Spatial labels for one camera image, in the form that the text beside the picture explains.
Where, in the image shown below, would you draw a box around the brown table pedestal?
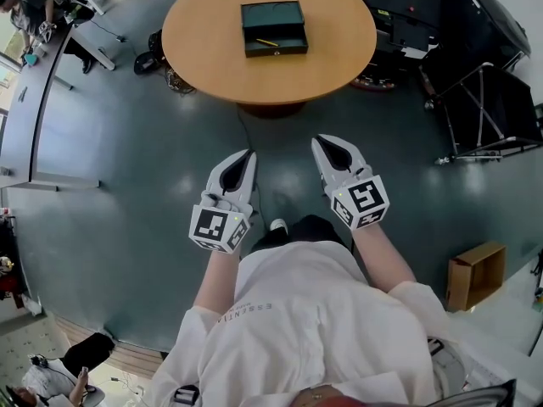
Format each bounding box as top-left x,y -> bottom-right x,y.
235,98 -> 307,120

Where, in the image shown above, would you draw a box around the dark green box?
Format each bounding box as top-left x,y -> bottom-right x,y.
240,0 -> 310,59

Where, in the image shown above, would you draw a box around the person's left forearm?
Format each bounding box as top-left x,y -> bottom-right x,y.
193,246 -> 244,320

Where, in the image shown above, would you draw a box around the person's white shirt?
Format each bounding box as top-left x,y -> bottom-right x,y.
146,240 -> 453,407

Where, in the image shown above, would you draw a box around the long grey desk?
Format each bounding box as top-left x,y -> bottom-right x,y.
0,26 -> 116,192

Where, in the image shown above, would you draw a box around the black round bag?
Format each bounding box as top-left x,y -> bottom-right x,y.
133,28 -> 165,75

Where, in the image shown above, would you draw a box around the brown cardboard carton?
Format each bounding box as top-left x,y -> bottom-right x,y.
446,240 -> 508,313

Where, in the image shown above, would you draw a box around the tangled floor cables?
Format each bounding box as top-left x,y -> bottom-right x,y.
164,65 -> 198,98

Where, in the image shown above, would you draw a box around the black folding cart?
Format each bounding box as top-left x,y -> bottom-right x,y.
423,62 -> 543,165

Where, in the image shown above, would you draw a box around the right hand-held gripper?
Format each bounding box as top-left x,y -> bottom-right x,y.
311,134 -> 391,231

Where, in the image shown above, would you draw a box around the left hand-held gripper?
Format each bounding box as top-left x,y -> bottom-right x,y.
188,149 -> 259,254

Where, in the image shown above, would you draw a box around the black office chair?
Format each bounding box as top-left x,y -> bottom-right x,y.
59,332 -> 116,379

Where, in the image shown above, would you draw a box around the person's right forearm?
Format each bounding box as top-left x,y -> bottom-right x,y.
350,221 -> 419,294

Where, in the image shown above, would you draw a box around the black equipment stack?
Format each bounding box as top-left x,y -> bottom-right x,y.
350,0 -> 533,91

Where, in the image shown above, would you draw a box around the person's black trousers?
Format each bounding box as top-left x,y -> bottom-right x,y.
250,214 -> 350,254

